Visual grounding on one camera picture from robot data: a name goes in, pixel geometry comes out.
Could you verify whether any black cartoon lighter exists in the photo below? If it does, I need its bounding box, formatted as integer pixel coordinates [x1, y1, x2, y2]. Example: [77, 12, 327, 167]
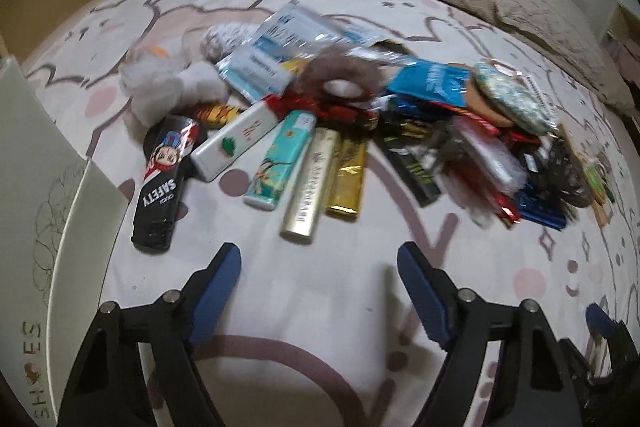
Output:
[131, 116, 209, 254]

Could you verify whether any crumpled white plastic bag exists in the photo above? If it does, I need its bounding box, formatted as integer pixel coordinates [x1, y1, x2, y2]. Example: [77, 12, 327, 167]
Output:
[120, 43, 231, 128]

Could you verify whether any round brown wooden disc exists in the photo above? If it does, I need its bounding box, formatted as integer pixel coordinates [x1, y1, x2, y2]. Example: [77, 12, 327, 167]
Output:
[465, 67, 516, 128]

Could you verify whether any red foil packet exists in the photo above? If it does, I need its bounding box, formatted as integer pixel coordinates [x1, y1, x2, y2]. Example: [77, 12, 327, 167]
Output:
[270, 92, 381, 128]

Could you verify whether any square quilted beige pillow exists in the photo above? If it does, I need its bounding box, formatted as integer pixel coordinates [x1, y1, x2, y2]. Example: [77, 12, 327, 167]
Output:
[480, 0, 622, 108]

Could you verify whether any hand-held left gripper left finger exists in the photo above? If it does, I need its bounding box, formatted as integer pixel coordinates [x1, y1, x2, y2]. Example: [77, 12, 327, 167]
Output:
[60, 242, 243, 427]

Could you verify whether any white red-capped lighter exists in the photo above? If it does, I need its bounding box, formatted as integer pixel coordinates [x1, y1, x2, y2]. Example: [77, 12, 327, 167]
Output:
[190, 99, 281, 182]

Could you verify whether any yellow cartoon badge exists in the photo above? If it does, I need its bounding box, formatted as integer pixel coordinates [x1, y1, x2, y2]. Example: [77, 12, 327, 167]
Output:
[195, 103, 246, 128]

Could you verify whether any blue foil packet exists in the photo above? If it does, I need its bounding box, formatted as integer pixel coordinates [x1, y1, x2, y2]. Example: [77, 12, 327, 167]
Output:
[387, 59, 474, 108]

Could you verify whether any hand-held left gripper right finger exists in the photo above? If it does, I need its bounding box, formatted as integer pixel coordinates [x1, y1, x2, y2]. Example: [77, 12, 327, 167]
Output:
[397, 241, 586, 427]

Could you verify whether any large white-blue medicine packet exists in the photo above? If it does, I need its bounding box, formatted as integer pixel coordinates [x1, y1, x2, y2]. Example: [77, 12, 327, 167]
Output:
[250, 3, 342, 63]

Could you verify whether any brown bandage roll in bag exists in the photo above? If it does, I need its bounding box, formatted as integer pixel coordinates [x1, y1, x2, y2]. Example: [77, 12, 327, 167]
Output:
[295, 47, 386, 104]

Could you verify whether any small white-blue medicine packet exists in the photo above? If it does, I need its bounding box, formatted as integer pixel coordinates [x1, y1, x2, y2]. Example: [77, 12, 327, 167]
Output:
[217, 47, 301, 103]

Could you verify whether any champagne metallic lighter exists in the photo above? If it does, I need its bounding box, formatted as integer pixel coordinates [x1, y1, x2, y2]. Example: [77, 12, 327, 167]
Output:
[279, 128, 341, 242]

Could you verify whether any teal illustrated lighter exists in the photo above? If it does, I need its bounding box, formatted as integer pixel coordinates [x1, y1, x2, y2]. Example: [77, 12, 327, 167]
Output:
[243, 111, 317, 212]

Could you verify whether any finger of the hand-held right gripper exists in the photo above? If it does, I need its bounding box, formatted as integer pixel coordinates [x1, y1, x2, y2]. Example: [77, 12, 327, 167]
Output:
[586, 303, 621, 340]

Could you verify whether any gold metallic lighter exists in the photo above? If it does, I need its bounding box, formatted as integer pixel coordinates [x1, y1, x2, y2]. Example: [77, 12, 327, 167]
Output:
[325, 138, 369, 222]

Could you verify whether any black green-lettered lighter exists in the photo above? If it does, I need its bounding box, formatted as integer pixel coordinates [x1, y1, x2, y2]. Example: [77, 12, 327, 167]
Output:
[375, 139, 444, 208]

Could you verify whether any green round wooden coaster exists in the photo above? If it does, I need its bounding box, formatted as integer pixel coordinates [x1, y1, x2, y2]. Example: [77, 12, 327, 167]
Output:
[585, 162, 616, 203]

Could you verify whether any white cardboard box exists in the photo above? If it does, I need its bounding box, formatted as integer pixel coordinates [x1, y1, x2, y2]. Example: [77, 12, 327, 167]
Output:
[0, 57, 129, 427]

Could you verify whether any blue metallic lighter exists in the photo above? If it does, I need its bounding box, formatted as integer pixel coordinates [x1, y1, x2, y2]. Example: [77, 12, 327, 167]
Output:
[512, 189, 569, 231]

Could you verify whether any white crochet pouch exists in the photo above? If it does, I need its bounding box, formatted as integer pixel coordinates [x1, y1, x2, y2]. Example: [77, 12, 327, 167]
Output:
[200, 22, 256, 60]

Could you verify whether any clear plastic case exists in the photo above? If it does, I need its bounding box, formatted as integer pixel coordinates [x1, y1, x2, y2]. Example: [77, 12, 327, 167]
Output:
[450, 117, 526, 208]

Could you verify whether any blue striped mask packet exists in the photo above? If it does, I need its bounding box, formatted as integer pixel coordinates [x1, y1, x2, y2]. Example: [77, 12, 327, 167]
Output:
[345, 24, 381, 48]

